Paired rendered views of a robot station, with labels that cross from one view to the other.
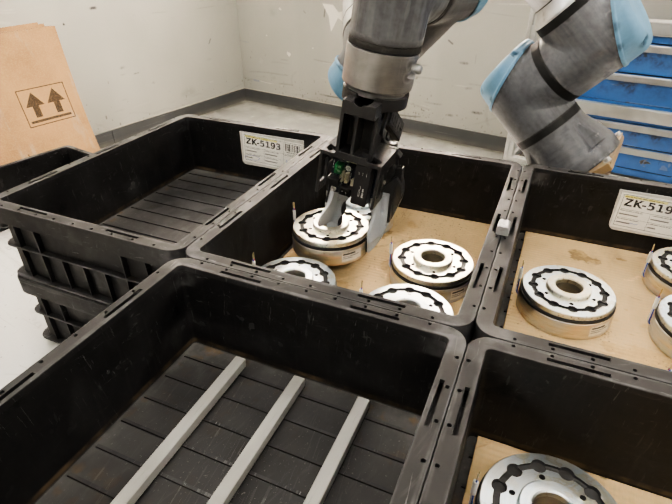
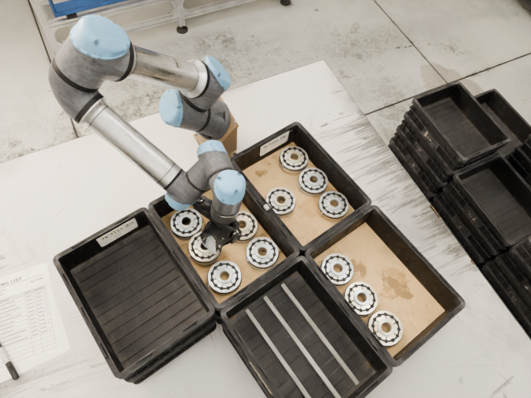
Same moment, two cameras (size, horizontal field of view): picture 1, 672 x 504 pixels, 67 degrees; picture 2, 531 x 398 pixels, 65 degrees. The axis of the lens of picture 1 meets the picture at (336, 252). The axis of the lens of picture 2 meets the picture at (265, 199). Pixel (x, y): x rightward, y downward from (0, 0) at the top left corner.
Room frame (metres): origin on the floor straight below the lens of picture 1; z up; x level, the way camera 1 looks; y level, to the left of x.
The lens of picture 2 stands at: (0.26, 0.37, 2.09)
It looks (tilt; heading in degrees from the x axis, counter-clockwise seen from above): 62 degrees down; 292
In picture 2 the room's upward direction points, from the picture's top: 9 degrees clockwise
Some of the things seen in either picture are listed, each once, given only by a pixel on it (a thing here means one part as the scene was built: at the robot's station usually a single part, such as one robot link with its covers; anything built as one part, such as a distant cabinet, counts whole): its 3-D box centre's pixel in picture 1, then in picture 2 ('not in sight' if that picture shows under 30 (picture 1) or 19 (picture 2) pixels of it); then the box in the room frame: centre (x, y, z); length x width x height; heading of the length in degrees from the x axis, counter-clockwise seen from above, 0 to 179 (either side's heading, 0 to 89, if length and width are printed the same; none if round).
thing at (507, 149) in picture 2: not in sight; (487, 133); (-0.22, -1.59, 0.26); 0.40 x 0.30 x 0.23; 147
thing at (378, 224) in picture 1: (373, 228); not in sight; (0.54, -0.05, 0.90); 0.06 x 0.03 x 0.09; 157
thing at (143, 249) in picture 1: (183, 171); (133, 285); (0.68, 0.22, 0.92); 0.40 x 0.30 x 0.02; 156
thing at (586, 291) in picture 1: (568, 287); (280, 200); (0.47, -0.27, 0.86); 0.05 x 0.05 x 0.01
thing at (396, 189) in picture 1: (383, 188); not in sight; (0.56, -0.06, 0.95); 0.05 x 0.02 x 0.09; 67
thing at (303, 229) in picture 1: (331, 226); (205, 245); (0.59, 0.01, 0.88); 0.10 x 0.10 x 0.01
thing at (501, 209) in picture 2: not in sight; (485, 213); (-0.34, -1.03, 0.31); 0.40 x 0.30 x 0.34; 147
